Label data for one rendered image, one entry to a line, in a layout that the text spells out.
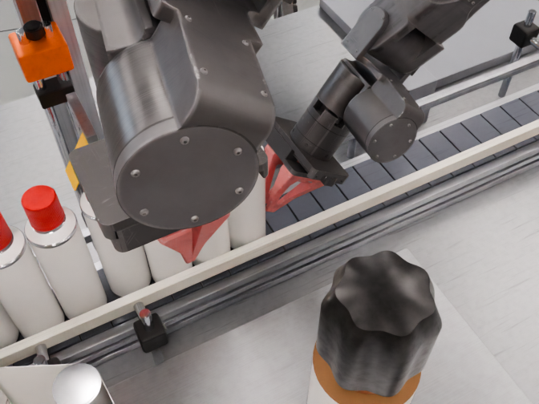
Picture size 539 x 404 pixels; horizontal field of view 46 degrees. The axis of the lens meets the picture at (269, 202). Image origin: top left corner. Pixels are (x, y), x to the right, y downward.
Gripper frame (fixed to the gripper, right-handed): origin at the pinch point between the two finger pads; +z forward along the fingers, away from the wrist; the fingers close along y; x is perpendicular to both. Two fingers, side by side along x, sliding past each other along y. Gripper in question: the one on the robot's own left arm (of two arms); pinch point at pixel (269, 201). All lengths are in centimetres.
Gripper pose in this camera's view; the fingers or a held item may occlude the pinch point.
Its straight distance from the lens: 79.5
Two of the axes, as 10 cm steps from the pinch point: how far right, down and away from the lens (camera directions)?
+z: -5.3, 7.3, 4.2
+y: 4.9, 6.7, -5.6
